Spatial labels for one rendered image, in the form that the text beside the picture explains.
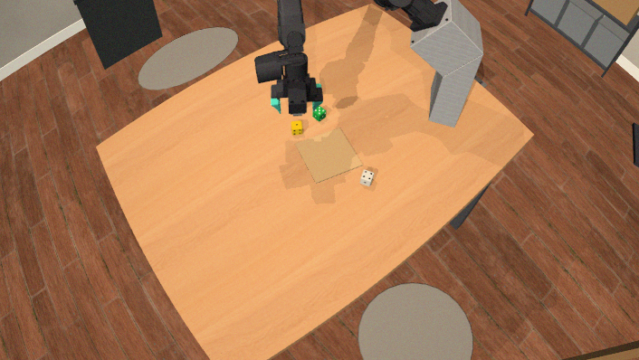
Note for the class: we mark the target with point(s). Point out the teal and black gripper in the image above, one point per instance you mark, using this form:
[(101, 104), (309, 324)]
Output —
[(316, 95)]

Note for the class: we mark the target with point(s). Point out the tan flat mat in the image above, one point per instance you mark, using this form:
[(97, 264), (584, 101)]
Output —
[(328, 154)]

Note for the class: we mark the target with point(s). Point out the yellow die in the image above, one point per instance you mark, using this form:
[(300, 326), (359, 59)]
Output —
[(296, 128)]

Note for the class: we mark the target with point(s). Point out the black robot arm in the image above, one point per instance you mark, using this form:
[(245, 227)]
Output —
[(292, 34)]

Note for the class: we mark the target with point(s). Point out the green die with white pips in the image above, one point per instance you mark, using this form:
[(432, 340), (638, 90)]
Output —
[(319, 113)]

